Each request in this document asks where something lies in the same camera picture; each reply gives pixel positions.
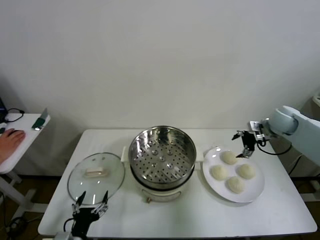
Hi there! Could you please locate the dark laptop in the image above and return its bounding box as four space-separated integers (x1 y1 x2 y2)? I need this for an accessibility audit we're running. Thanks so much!
0 96 8 124

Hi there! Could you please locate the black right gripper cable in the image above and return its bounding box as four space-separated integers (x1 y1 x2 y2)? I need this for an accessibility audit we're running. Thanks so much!
256 139 293 156

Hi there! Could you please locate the black floor cable bundle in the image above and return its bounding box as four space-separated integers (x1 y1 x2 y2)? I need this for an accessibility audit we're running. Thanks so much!
7 216 40 235

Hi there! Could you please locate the bare human hand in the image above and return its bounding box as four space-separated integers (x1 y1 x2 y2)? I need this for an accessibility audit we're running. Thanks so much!
0 129 27 163

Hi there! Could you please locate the white steamed baozi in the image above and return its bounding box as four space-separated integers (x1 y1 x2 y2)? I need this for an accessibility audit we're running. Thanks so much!
236 163 257 180
221 150 238 166
209 164 229 181
226 176 245 195

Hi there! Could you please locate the black cable on desk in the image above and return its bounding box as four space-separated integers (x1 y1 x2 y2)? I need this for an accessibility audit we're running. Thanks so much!
4 107 25 123

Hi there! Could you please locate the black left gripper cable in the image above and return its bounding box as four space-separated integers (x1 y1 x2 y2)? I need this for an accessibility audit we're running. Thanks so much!
63 218 76 235

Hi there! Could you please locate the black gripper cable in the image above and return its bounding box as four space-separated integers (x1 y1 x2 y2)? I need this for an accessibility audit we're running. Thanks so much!
256 139 293 156
63 218 76 235

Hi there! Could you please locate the white side desk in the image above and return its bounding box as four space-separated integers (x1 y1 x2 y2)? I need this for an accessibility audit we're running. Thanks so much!
0 113 52 218

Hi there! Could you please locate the black wall power cable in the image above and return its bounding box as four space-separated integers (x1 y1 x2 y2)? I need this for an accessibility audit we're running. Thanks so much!
289 153 305 176

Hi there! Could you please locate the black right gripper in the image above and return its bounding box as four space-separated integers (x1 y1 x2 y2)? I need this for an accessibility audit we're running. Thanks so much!
231 129 257 159

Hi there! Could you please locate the glass pot lid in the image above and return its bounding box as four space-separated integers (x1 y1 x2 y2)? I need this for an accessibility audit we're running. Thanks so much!
66 151 126 206

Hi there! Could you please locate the stainless steel steamer basket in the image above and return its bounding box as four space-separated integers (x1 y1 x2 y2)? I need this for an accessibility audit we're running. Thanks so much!
128 125 198 186

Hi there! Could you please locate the white round plate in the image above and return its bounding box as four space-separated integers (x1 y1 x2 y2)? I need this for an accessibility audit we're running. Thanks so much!
201 145 266 204

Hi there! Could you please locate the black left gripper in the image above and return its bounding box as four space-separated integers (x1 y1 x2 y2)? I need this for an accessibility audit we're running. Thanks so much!
71 190 110 239

